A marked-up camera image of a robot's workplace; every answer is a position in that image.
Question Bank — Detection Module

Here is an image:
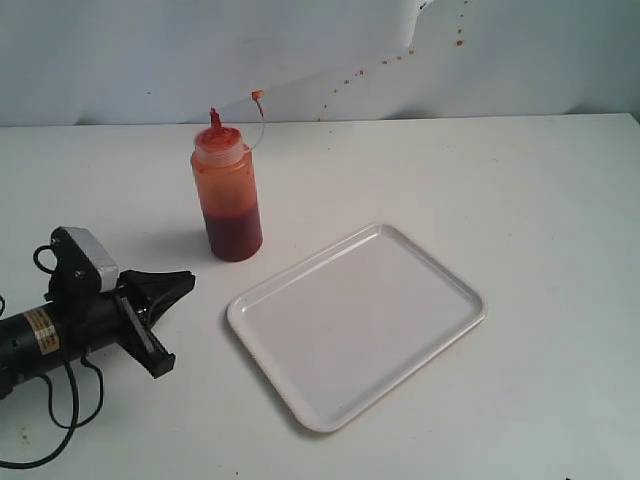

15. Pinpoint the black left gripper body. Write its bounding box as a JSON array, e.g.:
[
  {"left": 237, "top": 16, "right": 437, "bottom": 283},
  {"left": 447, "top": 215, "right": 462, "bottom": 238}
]
[{"left": 45, "top": 227, "right": 177, "bottom": 380}]

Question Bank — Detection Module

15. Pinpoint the red sauce squeeze bottle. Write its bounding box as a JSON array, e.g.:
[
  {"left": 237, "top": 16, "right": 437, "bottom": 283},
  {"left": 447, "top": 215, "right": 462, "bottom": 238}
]
[{"left": 190, "top": 108, "right": 263, "bottom": 262}]

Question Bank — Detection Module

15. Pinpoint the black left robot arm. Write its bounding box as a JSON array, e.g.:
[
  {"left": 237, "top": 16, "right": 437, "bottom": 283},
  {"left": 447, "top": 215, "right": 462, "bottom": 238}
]
[{"left": 1, "top": 226, "right": 196, "bottom": 396}]

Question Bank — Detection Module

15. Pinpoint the white rectangular plastic tray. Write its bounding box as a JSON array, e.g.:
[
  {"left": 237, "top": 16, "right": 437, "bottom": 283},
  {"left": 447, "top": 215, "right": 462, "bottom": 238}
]
[{"left": 227, "top": 223, "right": 486, "bottom": 434}]

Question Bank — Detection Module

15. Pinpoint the white backdrop sheet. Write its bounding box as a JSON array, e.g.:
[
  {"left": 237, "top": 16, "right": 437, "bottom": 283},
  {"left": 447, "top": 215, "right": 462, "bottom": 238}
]
[{"left": 1, "top": 1, "right": 639, "bottom": 126}]

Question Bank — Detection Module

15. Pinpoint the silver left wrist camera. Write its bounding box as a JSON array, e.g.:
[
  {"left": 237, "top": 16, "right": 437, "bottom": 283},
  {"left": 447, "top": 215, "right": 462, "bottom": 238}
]
[{"left": 51, "top": 226, "right": 119, "bottom": 295}]

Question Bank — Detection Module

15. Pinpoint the black left camera cable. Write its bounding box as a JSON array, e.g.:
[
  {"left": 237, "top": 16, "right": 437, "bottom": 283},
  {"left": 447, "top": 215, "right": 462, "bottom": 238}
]
[{"left": 0, "top": 243, "right": 104, "bottom": 471}]

